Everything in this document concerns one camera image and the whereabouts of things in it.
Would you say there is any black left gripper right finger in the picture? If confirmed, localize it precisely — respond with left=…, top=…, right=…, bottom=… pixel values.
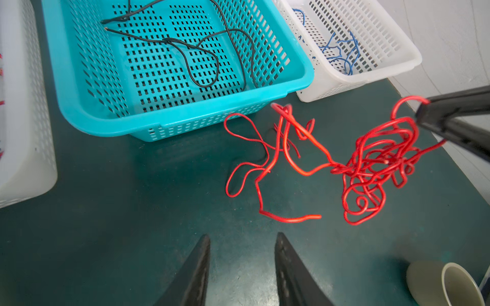
left=274, top=232, right=333, bottom=306

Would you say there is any right white plastic basket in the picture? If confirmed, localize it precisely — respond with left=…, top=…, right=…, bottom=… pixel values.
left=274, top=0, right=422, bottom=102

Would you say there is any red cable bundle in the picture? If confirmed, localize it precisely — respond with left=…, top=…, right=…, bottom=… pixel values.
left=223, top=95, right=447, bottom=226

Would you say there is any beige ceramic mug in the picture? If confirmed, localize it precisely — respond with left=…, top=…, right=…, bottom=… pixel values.
left=406, top=261, right=485, bottom=305

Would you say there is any black cable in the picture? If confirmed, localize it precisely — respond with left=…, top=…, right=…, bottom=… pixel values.
left=100, top=0, right=258, bottom=89

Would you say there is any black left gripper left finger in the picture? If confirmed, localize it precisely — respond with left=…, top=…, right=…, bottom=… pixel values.
left=154, top=234, right=211, bottom=305

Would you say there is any left white plastic basket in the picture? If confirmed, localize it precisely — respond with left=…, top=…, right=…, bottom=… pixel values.
left=1, top=1, right=57, bottom=207

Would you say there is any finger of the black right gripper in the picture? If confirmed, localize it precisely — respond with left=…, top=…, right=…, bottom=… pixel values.
left=415, top=85, right=489, bottom=122
left=417, top=119, right=489, bottom=162

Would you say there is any blue cable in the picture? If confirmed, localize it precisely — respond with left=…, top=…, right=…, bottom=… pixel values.
left=291, top=7, right=361, bottom=77

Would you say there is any white plastic basket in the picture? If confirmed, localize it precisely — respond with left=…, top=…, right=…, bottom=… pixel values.
left=1, top=1, right=57, bottom=207
left=274, top=0, right=422, bottom=102

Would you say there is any teal plastic basket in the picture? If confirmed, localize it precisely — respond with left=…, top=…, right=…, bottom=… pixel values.
left=41, top=1, right=313, bottom=142

